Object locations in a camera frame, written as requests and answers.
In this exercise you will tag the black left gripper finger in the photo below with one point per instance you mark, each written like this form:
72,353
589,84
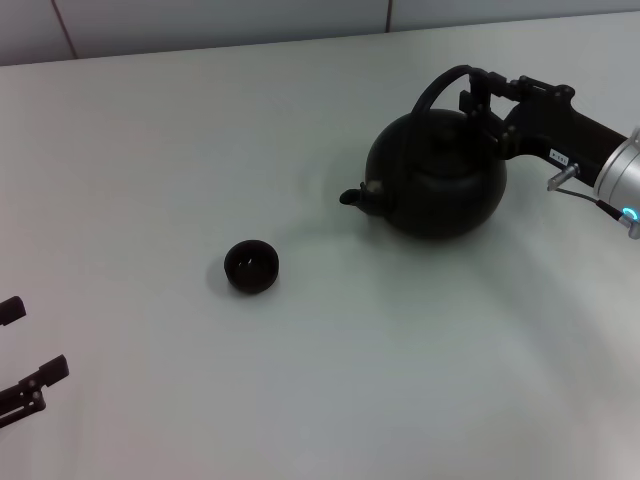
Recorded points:
35,382
12,310

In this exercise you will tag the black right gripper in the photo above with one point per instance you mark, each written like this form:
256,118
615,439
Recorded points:
555,125

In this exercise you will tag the black round teapot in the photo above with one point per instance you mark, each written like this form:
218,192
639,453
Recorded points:
440,195

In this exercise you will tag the dark brown teacup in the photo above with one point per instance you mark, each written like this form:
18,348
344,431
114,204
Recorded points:
251,267

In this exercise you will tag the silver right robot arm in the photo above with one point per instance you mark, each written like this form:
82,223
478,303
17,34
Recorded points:
622,170

